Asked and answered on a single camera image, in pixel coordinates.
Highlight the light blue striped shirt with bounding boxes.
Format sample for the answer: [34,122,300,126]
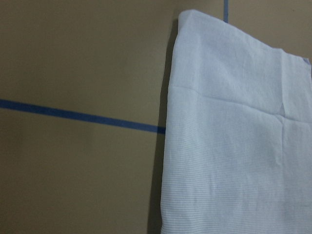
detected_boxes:
[161,10,312,234]

